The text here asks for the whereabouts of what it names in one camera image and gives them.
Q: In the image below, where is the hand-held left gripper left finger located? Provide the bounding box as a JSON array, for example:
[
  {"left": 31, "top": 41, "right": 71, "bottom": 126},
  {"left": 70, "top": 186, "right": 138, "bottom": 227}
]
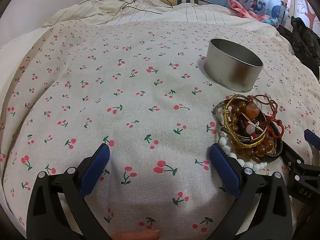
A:
[{"left": 26, "top": 143, "right": 112, "bottom": 240}]

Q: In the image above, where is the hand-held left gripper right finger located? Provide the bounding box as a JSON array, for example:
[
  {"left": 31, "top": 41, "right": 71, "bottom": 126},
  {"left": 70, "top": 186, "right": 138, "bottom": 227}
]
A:
[{"left": 209, "top": 143, "right": 294, "bottom": 240}]

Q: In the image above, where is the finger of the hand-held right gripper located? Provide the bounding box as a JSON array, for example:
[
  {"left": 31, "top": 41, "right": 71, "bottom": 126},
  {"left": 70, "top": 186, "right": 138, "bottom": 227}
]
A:
[
  {"left": 281, "top": 140, "right": 307, "bottom": 173},
  {"left": 304, "top": 129, "right": 320, "bottom": 153}
]

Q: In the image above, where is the white bead bracelet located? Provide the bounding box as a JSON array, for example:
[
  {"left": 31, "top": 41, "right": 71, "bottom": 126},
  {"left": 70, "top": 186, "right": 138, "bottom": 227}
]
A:
[{"left": 217, "top": 127, "right": 268, "bottom": 172}]

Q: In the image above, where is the gold braided bangle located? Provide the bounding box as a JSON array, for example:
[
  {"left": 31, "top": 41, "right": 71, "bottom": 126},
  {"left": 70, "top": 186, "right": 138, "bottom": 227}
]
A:
[{"left": 223, "top": 94, "right": 266, "bottom": 149}]

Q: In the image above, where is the brown cord bracelet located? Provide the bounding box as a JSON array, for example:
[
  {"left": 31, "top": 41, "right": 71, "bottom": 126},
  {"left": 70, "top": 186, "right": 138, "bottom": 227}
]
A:
[{"left": 246, "top": 94, "right": 278, "bottom": 115}]

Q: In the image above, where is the orange stone charm bracelet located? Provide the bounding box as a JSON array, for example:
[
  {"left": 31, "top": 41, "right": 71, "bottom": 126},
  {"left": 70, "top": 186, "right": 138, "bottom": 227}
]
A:
[{"left": 244, "top": 102, "right": 263, "bottom": 135}]

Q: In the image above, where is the silver bangle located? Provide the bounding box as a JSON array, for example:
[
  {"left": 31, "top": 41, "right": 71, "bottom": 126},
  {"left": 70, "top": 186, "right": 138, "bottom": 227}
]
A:
[{"left": 213, "top": 98, "right": 267, "bottom": 143}]

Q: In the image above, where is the round metal tin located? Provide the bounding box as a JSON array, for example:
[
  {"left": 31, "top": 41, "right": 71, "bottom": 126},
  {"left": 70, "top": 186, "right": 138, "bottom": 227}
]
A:
[{"left": 203, "top": 38, "right": 264, "bottom": 92}]

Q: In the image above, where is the person's left hand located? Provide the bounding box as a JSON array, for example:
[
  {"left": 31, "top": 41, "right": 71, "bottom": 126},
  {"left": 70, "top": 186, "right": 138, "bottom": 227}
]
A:
[{"left": 111, "top": 229, "right": 161, "bottom": 240}]

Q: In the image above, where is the cherry print bed sheet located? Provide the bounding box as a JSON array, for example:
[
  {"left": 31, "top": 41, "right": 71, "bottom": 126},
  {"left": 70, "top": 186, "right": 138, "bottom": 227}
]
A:
[{"left": 0, "top": 20, "right": 320, "bottom": 240}]

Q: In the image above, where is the black jacket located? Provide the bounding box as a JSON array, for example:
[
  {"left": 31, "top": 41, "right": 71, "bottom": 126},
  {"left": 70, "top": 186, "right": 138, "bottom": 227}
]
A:
[{"left": 276, "top": 16, "right": 320, "bottom": 72}]

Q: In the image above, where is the light blue cloth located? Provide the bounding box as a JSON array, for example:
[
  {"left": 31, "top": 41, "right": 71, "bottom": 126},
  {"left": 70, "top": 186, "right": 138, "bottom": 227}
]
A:
[{"left": 261, "top": 17, "right": 279, "bottom": 28}]

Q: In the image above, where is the pink cloth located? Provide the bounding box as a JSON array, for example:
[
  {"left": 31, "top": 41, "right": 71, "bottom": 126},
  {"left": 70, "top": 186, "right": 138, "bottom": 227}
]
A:
[{"left": 227, "top": 0, "right": 272, "bottom": 22}]

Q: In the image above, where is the white bed sheet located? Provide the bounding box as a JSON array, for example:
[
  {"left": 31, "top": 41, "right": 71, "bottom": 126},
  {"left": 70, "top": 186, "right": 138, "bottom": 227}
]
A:
[{"left": 0, "top": 26, "right": 54, "bottom": 100}]

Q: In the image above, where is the cream striped quilt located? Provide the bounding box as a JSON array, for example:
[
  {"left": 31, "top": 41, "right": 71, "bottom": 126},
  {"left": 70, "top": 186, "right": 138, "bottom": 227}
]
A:
[{"left": 41, "top": 0, "right": 283, "bottom": 38}]

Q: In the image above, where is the tan dark-striped pillow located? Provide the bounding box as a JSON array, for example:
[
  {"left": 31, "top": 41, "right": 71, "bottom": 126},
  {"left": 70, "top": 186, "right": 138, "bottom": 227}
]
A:
[{"left": 155, "top": 0, "right": 215, "bottom": 5}]

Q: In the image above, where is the thin black cable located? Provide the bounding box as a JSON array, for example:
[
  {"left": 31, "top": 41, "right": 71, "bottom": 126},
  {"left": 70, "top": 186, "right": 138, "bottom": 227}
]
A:
[{"left": 79, "top": 0, "right": 173, "bottom": 15}]

